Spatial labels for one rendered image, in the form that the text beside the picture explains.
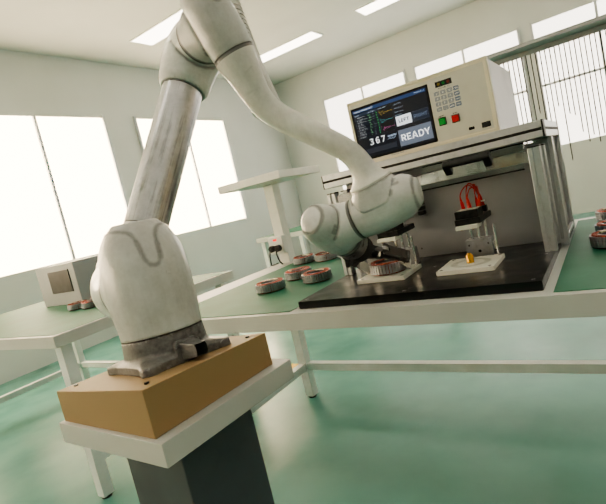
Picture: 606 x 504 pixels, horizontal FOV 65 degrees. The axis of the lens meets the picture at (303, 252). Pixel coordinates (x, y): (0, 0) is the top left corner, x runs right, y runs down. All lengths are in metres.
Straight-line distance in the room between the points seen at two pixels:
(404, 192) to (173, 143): 0.55
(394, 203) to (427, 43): 7.20
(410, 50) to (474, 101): 6.84
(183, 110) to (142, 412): 0.72
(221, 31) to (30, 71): 5.21
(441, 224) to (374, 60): 6.99
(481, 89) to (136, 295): 1.06
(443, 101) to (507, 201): 0.36
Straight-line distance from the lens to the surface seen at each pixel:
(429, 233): 1.65
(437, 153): 1.46
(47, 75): 6.36
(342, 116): 8.68
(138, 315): 0.89
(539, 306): 1.10
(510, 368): 2.20
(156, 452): 0.80
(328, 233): 1.10
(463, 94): 1.48
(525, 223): 1.58
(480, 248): 1.48
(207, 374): 0.85
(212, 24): 1.16
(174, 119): 1.21
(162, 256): 0.89
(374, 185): 1.07
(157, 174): 1.15
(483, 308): 1.12
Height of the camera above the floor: 1.05
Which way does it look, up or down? 6 degrees down
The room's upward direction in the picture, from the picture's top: 13 degrees counter-clockwise
